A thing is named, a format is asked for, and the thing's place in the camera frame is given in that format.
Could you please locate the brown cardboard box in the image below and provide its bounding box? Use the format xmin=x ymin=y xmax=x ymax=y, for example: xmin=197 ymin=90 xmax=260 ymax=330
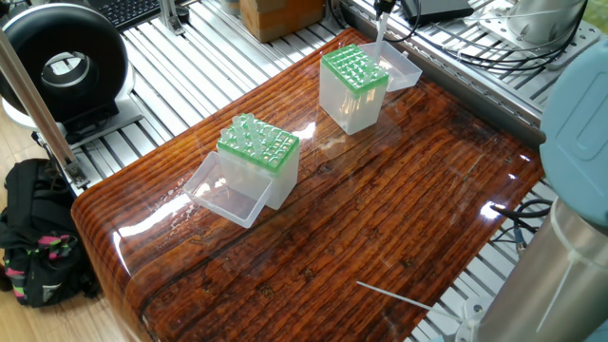
xmin=237 ymin=0 xmax=330 ymax=45

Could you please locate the black looped cable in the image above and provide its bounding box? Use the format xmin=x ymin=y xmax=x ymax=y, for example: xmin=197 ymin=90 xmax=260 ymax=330
xmin=492 ymin=195 xmax=557 ymax=250

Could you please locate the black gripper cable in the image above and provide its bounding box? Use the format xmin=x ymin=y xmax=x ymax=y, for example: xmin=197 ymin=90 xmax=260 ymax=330
xmin=375 ymin=14 xmax=595 ymax=73

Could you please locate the slim aluminium post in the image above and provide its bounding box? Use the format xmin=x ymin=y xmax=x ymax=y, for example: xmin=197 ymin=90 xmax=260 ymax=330
xmin=0 ymin=38 xmax=88 ymax=189

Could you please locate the translucent tip box green rack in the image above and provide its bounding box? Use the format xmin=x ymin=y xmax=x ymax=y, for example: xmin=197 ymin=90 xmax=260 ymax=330
xmin=317 ymin=45 xmax=390 ymax=136
xmin=217 ymin=114 xmax=301 ymax=210

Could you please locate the black power adapter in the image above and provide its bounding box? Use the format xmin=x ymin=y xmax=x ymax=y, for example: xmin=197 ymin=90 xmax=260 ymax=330
xmin=415 ymin=0 xmax=476 ymax=25

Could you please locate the black keyboard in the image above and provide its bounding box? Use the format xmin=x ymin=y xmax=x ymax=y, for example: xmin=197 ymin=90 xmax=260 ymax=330
xmin=95 ymin=0 xmax=164 ymax=29

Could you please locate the glossy wooden board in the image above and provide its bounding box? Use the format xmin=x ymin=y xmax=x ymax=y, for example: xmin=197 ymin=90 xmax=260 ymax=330
xmin=71 ymin=28 xmax=554 ymax=342

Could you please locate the black backpack pink trim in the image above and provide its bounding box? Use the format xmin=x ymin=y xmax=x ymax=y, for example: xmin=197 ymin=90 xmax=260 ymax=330
xmin=0 ymin=157 xmax=104 ymax=308

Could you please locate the black round fan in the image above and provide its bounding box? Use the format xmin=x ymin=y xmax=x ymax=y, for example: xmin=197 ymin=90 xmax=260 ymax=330
xmin=0 ymin=5 xmax=130 ymax=145

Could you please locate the clear hinged box lid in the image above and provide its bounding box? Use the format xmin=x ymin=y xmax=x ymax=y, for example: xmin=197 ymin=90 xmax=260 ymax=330
xmin=366 ymin=43 xmax=425 ymax=94
xmin=182 ymin=152 xmax=272 ymax=229

